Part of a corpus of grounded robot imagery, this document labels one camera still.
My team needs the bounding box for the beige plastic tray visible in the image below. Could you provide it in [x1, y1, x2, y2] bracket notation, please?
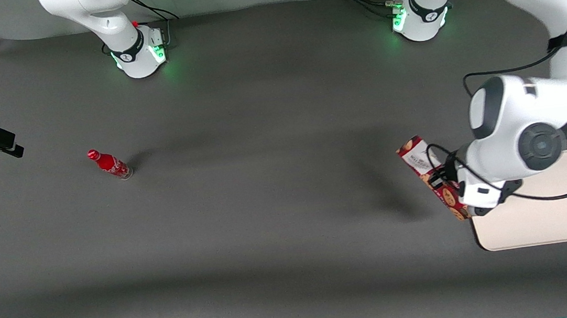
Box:
[465, 150, 567, 254]

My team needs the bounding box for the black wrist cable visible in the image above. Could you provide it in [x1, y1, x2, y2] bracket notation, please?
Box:
[410, 0, 567, 214]

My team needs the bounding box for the red cookie box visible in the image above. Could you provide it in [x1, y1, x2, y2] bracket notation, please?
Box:
[395, 131, 472, 227]

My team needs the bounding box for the red cola bottle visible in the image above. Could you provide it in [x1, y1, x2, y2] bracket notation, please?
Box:
[87, 146, 134, 184]

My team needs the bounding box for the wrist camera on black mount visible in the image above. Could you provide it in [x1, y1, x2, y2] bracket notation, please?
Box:
[468, 178, 527, 219]

